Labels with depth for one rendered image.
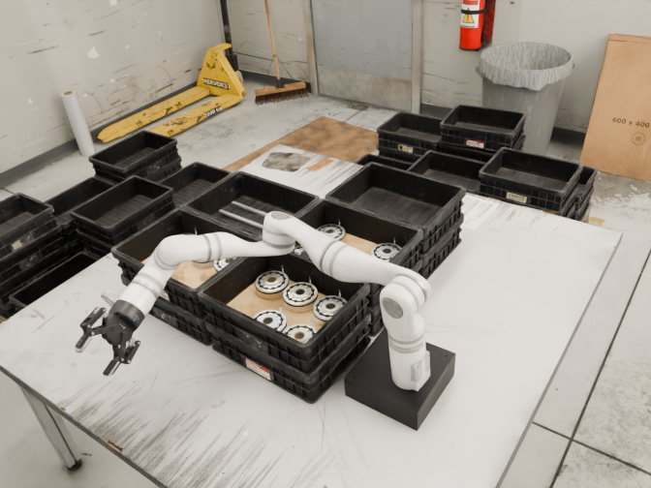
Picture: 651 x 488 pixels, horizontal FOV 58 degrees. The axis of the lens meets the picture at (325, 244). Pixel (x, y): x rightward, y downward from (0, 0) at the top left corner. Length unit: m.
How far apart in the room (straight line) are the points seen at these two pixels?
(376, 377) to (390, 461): 0.22
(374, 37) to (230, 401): 3.70
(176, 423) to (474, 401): 0.80
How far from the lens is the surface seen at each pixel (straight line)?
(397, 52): 4.84
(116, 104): 5.31
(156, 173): 3.40
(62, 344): 2.06
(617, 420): 2.65
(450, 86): 4.75
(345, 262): 1.44
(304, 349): 1.48
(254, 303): 1.77
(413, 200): 2.18
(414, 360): 1.49
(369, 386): 1.59
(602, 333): 2.98
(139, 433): 1.71
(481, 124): 3.56
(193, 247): 1.47
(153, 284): 1.42
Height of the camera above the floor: 1.98
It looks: 36 degrees down
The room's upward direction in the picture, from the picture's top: 5 degrees counter-clockwise
